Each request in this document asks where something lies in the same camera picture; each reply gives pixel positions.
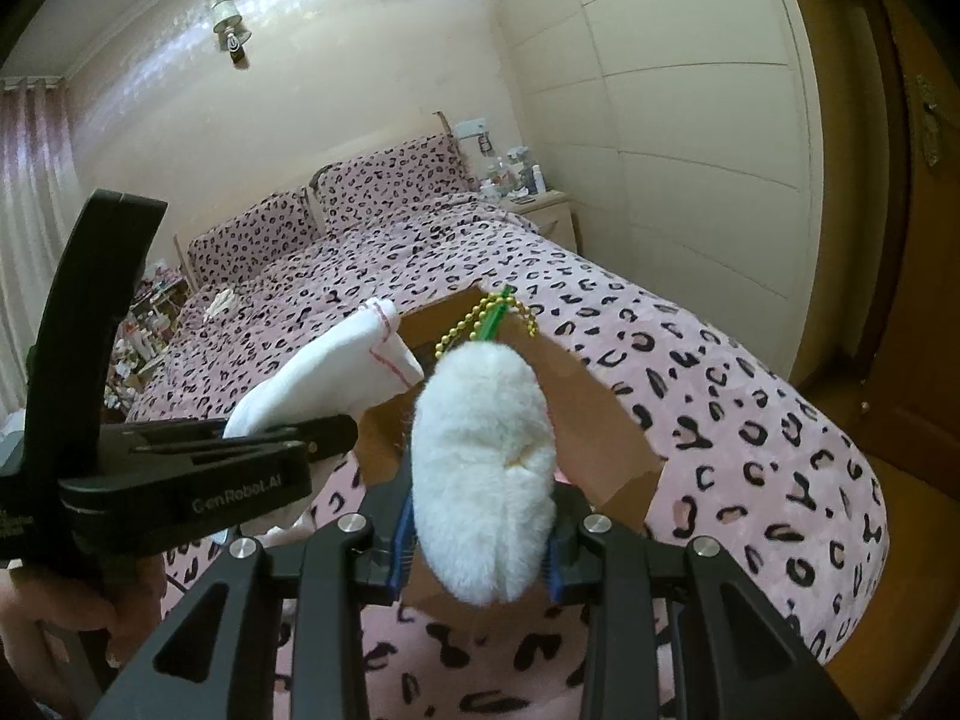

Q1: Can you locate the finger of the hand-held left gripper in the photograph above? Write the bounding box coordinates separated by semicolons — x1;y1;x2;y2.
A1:
97;420;226;442
131;414;359;466

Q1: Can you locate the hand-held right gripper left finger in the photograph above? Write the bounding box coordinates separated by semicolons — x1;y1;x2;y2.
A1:
90;465;417;720

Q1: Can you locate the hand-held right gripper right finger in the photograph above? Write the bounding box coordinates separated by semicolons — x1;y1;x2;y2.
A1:
540;487;860;720

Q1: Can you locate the white cloth red stitching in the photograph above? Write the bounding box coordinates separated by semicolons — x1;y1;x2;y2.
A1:
223;298;425;548

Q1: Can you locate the white plush keychain toy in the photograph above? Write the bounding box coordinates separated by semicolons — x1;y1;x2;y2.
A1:
411;285;557;605

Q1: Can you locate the brown cardboard box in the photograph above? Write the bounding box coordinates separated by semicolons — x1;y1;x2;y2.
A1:
352;281;665;616

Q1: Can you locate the person's left hand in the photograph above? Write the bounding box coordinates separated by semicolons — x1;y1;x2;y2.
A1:
0;553;167;670

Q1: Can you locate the cluttered side shelf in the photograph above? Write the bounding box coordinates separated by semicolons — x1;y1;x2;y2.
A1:
105;259;188;413

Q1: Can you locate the pink striped curtain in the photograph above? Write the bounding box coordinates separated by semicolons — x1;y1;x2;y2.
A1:
0;75;80;421

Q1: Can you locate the pink leopard print pillow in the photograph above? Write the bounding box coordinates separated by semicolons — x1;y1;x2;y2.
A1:
313;133;475;222
186;191;316;290

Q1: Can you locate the leopard print bed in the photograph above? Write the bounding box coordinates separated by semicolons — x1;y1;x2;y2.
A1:
124;191;890;720

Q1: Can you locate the cream nightstand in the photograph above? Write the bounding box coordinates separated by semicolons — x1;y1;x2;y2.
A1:
502;190;580;252

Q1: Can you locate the cluster of toiletry bottles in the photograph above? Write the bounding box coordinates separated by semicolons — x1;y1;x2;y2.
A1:
476;144;548;200

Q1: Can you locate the brown wooden door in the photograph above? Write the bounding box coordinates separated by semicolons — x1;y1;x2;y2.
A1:
795;0;960;616

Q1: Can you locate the cream panelled wardrobe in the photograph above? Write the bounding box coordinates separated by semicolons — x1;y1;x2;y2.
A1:
484;0;826;391

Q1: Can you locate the wall lamp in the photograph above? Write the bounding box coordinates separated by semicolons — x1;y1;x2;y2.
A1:
212;0;252;65

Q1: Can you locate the brass door handle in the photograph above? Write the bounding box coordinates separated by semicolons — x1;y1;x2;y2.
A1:
916;75;944;166

